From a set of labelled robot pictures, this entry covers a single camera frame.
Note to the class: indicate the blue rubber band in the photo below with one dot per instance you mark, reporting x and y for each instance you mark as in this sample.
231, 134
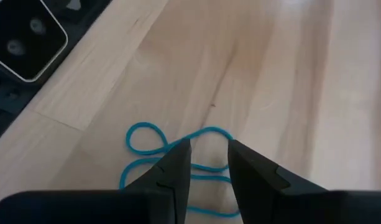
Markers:
143, 124

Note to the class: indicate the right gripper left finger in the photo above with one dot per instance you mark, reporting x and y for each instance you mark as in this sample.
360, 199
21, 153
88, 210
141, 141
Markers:
177, 168

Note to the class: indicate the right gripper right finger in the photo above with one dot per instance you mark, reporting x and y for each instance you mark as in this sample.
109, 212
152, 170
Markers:
249, 180

